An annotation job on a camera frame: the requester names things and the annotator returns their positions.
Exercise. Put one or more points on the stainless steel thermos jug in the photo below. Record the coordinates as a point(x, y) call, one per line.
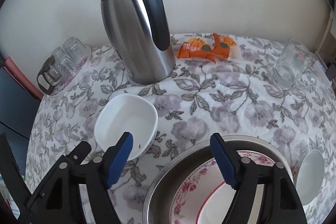
point(139, 33)

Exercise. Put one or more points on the orange snack packet left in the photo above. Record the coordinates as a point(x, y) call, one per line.
point(195, 49)

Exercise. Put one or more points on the stainless steel round plate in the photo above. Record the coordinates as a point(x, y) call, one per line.
point(156, 207)

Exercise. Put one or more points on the upturned drinking glass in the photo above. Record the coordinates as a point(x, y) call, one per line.
point(58, 54)
point(68, 67)
point(75, 49)

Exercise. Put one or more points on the orange snack packet right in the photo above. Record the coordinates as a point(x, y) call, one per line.
point(226, 48)

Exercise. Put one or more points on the pink floral round plate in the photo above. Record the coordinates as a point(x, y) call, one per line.
point(193, 192)

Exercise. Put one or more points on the strawberry pattern bowl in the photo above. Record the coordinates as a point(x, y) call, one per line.
point(218, 202)

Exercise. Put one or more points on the white square bowl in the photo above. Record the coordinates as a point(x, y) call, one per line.
point(127, 113)

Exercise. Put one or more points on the glass mug with handle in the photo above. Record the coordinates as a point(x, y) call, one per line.
point(293, 69)

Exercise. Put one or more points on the floral tablecloth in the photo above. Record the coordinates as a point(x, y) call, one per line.
point(198, 99)

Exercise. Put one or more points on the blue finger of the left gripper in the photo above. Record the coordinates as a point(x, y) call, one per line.
point(79, 153)

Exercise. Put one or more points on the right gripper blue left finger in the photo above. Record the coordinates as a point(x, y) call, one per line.
point(57, 198)

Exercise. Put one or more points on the round tea tray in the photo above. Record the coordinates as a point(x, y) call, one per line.
point(65, 83)

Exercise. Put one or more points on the orange snack packet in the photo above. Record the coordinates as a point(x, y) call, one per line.
point(195, 49)
point(226, 48)

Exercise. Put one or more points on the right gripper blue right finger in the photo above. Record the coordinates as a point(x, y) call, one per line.
point(280, 201)

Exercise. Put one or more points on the white cartoon bowl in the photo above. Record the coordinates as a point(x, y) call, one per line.
point(310, 177)

